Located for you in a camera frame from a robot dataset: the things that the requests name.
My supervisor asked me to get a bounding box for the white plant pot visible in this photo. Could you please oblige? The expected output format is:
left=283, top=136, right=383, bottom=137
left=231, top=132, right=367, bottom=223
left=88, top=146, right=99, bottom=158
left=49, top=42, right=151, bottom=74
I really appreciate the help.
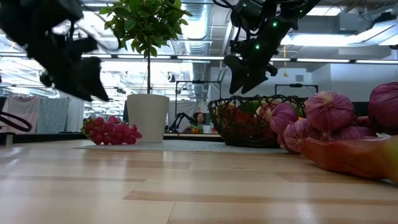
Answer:
left=126, top=93, right=170, bottom=144

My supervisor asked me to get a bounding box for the silver corrugated duct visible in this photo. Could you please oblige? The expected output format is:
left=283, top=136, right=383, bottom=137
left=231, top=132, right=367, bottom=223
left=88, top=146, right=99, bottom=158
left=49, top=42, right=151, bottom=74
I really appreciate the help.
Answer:
left=183, top=2, right=211, bottom=94

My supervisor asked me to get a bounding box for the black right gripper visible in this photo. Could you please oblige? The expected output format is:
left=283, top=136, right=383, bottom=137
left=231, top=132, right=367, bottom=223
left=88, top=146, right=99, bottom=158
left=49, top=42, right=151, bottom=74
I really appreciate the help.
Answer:
left=224, top=15, right=299, bottom=95

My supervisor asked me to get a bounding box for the pink dragon fruit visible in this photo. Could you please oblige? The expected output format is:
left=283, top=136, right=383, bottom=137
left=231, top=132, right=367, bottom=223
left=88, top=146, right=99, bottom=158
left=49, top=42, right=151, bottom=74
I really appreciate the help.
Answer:
left=257, top=104, right=275, bottom=126

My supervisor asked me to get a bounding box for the black cable loop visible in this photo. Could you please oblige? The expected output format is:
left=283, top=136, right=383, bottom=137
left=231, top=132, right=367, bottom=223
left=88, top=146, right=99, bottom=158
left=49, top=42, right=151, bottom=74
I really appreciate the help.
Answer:
left=0, top=111, right=33, bottom=133

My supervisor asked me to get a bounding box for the grey place mat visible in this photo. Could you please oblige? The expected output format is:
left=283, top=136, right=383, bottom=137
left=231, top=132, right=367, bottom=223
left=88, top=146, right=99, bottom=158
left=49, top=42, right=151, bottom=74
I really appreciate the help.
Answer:
left=74, top=139, right=287, bottom=154

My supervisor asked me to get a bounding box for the white pillar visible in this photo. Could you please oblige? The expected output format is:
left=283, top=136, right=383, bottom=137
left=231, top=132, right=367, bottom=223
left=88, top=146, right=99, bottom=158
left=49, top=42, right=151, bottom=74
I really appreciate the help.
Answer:
left=59, top=90, right=86, bottom=133

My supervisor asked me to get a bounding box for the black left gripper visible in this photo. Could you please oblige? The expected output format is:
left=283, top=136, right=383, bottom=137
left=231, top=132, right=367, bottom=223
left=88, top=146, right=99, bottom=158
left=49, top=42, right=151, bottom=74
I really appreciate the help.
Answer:
left=26, top=30, right=110, bottom=102

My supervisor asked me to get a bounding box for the green leafy plant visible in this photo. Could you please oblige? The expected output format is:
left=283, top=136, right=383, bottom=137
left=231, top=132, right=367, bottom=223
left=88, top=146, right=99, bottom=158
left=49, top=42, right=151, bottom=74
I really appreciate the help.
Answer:
left=99, top=0, right=193, bottom=95

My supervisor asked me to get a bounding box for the grey blue hanging cloth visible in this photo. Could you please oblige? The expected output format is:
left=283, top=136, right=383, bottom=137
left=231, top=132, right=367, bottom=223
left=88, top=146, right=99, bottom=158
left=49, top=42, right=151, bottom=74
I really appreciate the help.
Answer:
left=36, top=96, right=71, bottom=134

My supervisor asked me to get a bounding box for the red grape bunch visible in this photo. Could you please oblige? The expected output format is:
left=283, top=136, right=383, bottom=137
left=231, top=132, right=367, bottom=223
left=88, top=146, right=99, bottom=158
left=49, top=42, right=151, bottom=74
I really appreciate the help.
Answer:
left=81, top=116, right=143, bottom=146

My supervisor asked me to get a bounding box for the purple onion string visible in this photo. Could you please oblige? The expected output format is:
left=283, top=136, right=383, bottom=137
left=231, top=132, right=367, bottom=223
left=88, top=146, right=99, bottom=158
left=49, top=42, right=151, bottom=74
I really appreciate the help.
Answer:
left=269, top=82, right=398, bottom=154

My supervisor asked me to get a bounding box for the person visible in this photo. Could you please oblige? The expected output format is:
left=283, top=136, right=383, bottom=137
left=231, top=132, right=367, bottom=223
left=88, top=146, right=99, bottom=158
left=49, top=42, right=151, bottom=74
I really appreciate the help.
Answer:
left=193, top=111, right=208, bottom=134

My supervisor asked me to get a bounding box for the black aluminium table frame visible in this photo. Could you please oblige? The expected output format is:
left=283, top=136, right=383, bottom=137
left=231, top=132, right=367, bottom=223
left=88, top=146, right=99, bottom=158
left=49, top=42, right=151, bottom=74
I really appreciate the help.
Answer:
left=0, top=132, right=225, bottom=144

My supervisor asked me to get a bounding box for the pink hanging cloth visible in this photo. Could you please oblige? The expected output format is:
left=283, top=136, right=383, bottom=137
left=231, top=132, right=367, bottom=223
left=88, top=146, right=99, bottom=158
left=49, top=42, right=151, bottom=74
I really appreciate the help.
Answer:
left=0, top=95, right=41, bottom=134

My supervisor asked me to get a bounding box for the black wire basket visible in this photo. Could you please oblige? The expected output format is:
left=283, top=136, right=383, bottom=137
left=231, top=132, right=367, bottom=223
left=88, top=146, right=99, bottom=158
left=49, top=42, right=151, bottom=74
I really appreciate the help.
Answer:
left=207, top=95, right=308, bottom=148

